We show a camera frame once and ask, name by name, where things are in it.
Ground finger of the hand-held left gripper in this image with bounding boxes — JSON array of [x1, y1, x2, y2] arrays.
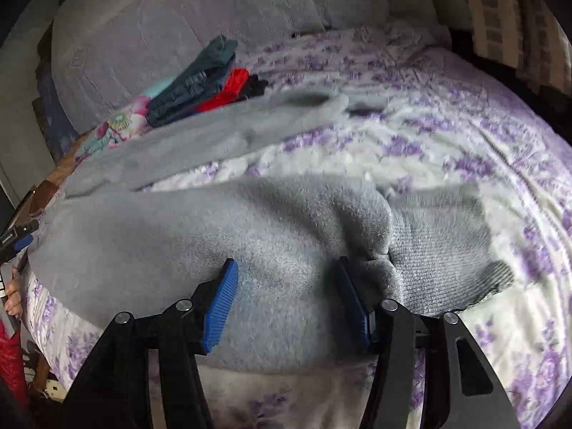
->
[[0, 220, 40, 262]]

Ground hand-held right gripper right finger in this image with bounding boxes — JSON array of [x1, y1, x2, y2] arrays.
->
[[336, 256, 522, 429]]

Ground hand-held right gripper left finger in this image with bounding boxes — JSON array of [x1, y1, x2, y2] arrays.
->
[[63, 258, 240, 429]]

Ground grey sweatshirt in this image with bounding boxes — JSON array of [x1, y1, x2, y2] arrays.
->
[[27, 93, 518, 374]]

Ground person's left hand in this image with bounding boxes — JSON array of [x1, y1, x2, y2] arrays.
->
[[0, 268, 24, 322]]

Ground brown cloth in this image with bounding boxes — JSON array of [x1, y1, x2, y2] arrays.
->
[[33, 161, 73, 216]]

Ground red cloth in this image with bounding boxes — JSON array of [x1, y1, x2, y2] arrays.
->
[[0, 322, 28, 396]]

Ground folded turquoise floral blanket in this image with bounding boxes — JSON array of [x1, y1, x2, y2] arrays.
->
[[74, 76, 178, 162]]

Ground purple floral bedspread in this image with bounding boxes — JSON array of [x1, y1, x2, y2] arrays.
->
[[22, 24, 572, 429]]

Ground folded dark blue jeans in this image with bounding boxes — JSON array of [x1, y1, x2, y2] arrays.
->
[[147, 68, 226, 128]]

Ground folded red garment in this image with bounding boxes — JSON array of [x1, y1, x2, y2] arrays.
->
[[192, 68, 250, 115]]

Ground folded black garment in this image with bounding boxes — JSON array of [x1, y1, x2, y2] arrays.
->
[[237, 75, 270, 100]]

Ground grey headboard cover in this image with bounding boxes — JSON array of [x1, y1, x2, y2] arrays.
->
[[49, 0, 432, 135]]

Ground beige checked curtain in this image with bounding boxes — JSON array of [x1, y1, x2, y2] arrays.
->
[[456, 0, 572, 95]]

